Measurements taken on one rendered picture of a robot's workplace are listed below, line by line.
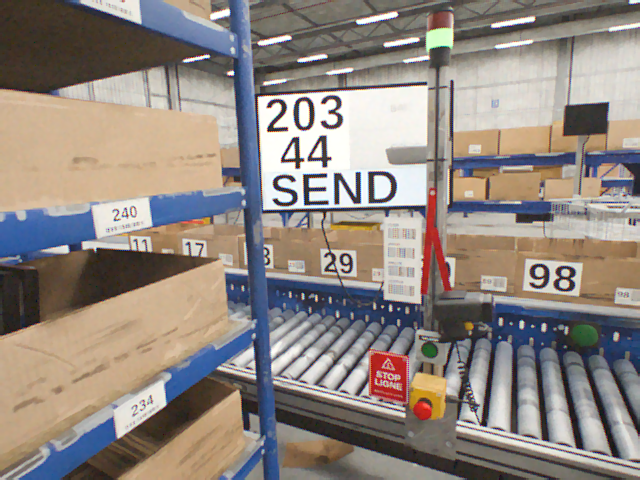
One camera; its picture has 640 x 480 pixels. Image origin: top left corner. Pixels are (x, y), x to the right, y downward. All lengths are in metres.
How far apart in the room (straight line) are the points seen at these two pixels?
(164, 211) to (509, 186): 5.46
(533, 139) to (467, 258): 4.57
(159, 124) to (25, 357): 0.27
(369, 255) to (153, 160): 1.22
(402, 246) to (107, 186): 0.65
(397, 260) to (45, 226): 0.72
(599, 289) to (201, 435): 1.29
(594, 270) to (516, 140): 4.57
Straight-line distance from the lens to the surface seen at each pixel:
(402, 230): 0.91
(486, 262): 1.52
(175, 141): 0.51
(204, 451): 0.63
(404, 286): 0.94
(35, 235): 0.38
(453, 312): 0.87
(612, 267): 1.54
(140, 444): 0.74
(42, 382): 0.45
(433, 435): 1.09
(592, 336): 1.52
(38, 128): 0.42
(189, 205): 0.48
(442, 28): 0.92
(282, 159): 1.02
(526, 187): 5.75
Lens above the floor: 1.37
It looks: 11 degrees down
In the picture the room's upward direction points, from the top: 3 degrees counter-clockwise
